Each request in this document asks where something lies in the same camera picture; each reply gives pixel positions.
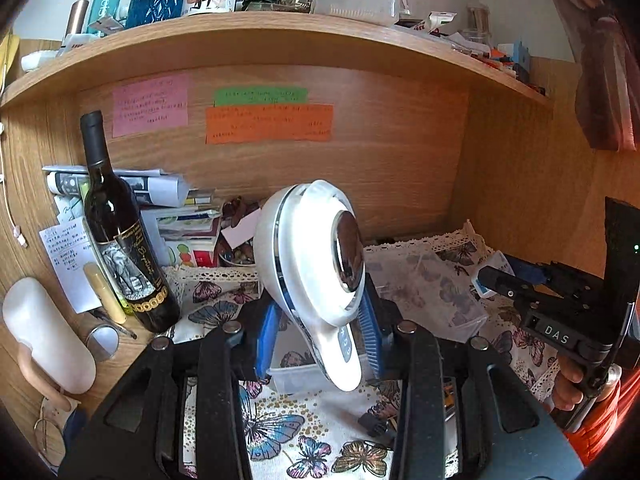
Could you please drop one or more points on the small round mirror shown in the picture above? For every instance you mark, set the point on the small round mirror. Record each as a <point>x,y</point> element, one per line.
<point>102,342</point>

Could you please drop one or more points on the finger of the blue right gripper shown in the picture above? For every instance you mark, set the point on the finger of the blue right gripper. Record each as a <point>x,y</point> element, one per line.
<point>527,271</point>

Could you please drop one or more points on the small white cardboard box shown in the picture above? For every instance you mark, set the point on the small white cardboard box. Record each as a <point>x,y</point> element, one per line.
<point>245,230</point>

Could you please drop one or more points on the white handwritten note paper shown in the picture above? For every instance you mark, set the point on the white handwritten note paper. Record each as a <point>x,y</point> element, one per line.
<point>69,249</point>

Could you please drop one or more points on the orange sticky note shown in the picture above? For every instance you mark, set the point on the orange sticky note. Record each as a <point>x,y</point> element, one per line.
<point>270,122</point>

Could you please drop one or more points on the white glasses case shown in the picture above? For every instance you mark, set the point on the white glasses case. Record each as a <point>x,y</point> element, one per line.
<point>35,321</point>

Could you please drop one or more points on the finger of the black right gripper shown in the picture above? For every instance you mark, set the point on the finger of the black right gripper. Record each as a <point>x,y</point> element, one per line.
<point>507,285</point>

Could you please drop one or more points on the person's right hand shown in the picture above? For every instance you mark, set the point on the person's right hand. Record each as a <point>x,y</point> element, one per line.
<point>565,394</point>

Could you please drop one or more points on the red patterned curtain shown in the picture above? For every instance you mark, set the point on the red patterned curtain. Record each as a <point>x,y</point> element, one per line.
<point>607,95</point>

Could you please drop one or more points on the stack of papers and books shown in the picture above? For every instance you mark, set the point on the stack of papers and books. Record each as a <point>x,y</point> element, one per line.
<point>180,220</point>

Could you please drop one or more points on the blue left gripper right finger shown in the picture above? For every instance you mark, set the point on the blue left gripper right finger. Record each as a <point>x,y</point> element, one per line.
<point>372,337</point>

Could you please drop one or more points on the eyeglasses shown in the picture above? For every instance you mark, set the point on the eyeglasses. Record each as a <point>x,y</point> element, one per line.
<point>48,436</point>

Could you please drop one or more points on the green sticky note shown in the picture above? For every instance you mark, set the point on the green sticky note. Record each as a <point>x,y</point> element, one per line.
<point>258,95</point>

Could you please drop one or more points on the pink sticky note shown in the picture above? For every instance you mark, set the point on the pink sticky note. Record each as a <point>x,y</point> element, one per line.
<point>150,105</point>

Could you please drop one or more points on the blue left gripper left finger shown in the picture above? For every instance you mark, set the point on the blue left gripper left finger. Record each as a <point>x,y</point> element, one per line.
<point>266,339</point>

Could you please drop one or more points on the white handheld massager device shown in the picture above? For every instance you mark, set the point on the white handheld massager device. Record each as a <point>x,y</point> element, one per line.
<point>309,257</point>

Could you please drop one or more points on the dark wine bottle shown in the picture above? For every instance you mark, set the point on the dark wine bottle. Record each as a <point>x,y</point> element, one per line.
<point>113,217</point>

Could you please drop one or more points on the butterfly print tablecloth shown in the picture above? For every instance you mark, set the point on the butterfly print tablecloth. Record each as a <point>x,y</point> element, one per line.
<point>297,424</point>

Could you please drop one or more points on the clear plastic storage box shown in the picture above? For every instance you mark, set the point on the clear plastic storage box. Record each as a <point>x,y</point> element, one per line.
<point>400,319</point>

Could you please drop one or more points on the translucent lidded box on shelf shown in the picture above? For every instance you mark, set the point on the translucent lidded box on shelf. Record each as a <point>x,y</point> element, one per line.
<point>378,12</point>

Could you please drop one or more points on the wooden shelf board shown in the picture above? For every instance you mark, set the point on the wooden shelf board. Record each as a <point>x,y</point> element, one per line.
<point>258,38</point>

